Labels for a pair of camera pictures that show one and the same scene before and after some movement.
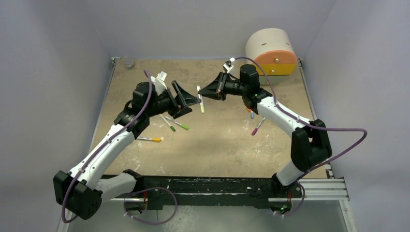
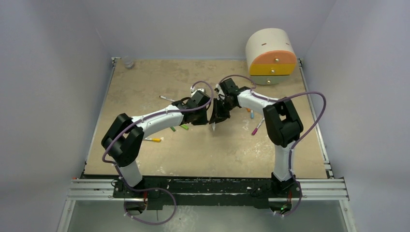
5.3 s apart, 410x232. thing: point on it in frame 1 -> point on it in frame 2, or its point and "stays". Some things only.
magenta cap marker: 255,130 stays
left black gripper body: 163,104 -> 201,118
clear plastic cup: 128,62 stays
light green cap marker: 185,127 stays
